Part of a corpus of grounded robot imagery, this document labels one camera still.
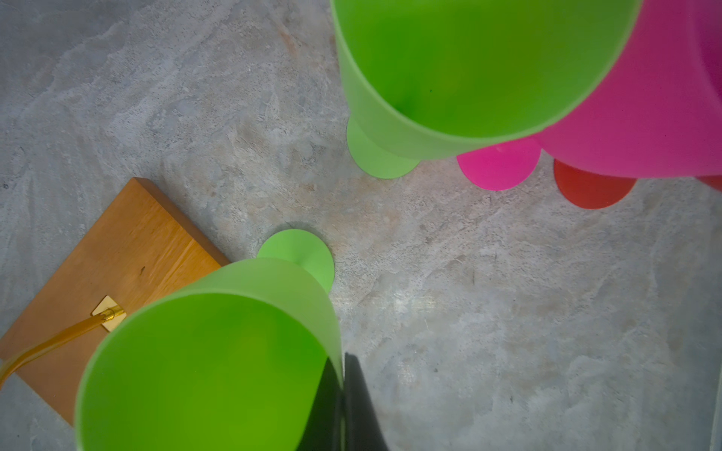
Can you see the gold wire rack wooden base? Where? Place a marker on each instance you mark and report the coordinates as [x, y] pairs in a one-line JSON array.
[[141, 249]]

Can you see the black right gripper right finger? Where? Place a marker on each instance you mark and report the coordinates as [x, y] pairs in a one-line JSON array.
[[363, 432]]

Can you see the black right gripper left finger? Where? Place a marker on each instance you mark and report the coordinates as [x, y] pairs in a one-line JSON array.
[[323, 429]]

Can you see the red wine glass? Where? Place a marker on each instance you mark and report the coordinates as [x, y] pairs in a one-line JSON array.
[[602, 187]]

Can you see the green wine glass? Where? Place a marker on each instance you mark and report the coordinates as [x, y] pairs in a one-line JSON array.
[[230, 362], [431, 80]]

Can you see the pink wine glass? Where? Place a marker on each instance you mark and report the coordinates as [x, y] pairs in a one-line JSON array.
[[661, 101]]

